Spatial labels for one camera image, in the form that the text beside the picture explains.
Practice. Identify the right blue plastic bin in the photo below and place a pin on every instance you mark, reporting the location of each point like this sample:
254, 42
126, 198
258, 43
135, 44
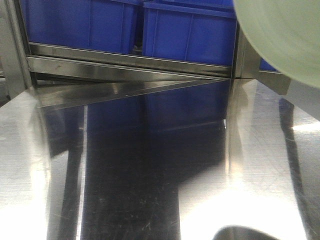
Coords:
189, 32

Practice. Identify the blue plastic bin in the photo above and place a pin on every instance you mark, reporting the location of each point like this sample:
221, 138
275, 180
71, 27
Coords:
103, 25
189, 32

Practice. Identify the far right blue bin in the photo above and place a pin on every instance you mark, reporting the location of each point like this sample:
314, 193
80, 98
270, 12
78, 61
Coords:
266, 67

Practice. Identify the stainless steel shelf rack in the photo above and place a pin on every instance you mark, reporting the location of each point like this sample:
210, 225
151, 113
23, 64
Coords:
63, 75

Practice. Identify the pale green round plate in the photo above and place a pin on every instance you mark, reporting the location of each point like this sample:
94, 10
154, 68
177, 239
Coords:
285, 33

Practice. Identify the left blue plastic bin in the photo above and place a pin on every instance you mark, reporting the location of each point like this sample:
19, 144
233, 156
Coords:
103, 25

